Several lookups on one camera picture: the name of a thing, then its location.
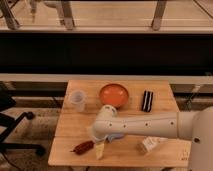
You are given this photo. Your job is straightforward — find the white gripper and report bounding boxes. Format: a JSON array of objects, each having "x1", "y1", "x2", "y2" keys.
[{"x1": 91, "y1": 130, "x2": 108, "y2": 159}]

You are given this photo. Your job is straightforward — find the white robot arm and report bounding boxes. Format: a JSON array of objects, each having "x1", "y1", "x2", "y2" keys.
[{"x1": 91, "y1": 105, "x2": 213, "y2": 171}]

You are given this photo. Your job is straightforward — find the orange ceramic bowl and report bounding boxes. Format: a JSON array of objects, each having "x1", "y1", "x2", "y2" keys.
[{"x1": 99, "y1": 83, "x2": 129, "y2": 108}]

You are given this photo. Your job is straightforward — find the translucent white cup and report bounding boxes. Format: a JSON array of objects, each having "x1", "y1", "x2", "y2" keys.
[{"x1": 68, "y1": 90, "x2": 86, "y2": 112}]

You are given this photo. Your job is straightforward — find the blue sponge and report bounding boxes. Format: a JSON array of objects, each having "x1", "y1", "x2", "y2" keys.
[{"x1": 107, "y1": 134, "x2": 124, "y2": 142}]

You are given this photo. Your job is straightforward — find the wooden table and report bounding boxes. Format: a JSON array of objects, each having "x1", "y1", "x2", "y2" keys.
[{"x1": 48, "y1": 80, "x2": 191, "y2": 169}]

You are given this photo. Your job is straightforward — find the black striped rectangular block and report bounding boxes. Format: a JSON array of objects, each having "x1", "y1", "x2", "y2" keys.
[{"x1": 141, "y1": 91, "x2": 153, "y2": 112}]

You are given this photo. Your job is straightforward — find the black office chair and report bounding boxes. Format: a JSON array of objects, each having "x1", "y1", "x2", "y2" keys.
[{"x1": 0, "y1": 88, "x2": 46, "y2": 156}]

